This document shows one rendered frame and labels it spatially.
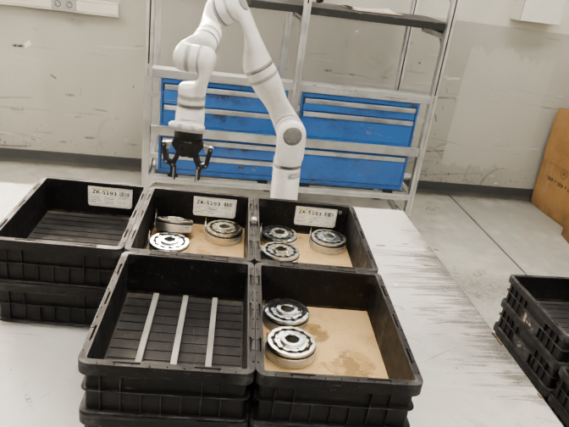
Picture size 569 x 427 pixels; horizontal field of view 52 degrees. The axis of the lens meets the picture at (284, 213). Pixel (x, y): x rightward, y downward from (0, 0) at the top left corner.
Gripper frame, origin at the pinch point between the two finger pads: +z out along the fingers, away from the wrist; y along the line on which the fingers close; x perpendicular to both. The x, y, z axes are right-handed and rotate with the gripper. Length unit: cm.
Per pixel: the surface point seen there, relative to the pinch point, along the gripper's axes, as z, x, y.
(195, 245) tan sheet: 17.9, 5.7, -4.8
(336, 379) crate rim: 7, 69, -35
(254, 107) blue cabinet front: 25, -185, -18
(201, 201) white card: 10.6, -8.0, -4.6
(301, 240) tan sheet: 17.5, -4.3, -35.0
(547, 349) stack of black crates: 50, -10, -124
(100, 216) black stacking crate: 18.7, -6.6, 24.0
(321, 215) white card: 10.9, -8.9, -40.1
